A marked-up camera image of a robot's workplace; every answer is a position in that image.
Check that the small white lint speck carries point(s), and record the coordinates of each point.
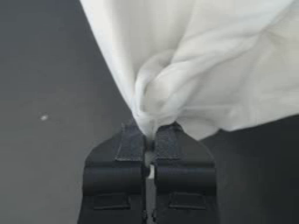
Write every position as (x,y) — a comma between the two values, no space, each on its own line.
(44,117)

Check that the white t-shirt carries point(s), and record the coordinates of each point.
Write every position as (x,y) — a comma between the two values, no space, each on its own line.
(217,58)

